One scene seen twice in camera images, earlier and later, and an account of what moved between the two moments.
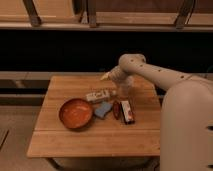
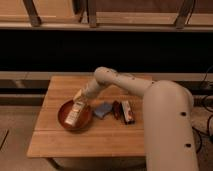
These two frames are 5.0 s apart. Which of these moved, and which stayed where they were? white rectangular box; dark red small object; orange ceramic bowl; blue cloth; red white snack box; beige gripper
Moved: beige gripper; white rectangular box
Stayed: red white snack box; orange ceramic bowl; blue cloth; dark red small object
